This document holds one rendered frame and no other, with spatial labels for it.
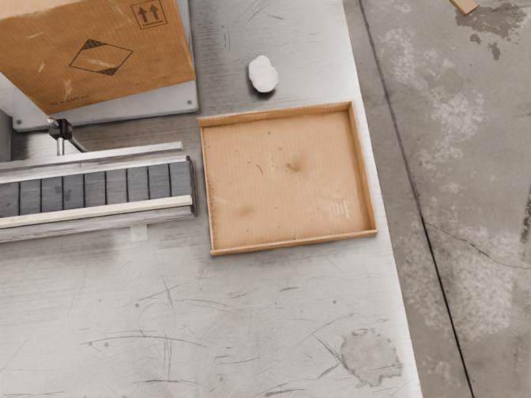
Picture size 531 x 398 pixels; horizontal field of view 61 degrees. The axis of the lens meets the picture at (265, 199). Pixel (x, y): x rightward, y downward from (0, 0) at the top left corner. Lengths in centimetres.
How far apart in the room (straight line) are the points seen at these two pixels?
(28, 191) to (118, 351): 33
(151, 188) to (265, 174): 21
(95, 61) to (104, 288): 40
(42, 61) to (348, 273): 63
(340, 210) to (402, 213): 93
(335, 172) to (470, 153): 113
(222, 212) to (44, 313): 36
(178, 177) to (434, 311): 118
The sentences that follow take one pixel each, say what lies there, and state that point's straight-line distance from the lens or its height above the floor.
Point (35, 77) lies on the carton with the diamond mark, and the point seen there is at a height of 98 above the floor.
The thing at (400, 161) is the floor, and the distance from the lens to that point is 183.
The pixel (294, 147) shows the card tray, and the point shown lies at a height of 83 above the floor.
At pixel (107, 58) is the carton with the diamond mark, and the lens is 84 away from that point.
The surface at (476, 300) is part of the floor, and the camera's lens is 182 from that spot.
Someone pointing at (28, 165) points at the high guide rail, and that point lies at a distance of 82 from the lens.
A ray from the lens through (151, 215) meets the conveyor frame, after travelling 82.
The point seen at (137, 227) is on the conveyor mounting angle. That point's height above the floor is 83.
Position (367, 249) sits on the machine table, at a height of 83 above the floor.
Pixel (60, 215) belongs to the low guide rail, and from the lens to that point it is 83.
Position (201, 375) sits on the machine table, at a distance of 83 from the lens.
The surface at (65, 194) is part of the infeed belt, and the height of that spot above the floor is 88.
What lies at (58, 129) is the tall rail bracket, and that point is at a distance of 82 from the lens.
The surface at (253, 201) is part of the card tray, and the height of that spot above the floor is 83.
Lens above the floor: 165
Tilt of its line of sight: 75 degrees down
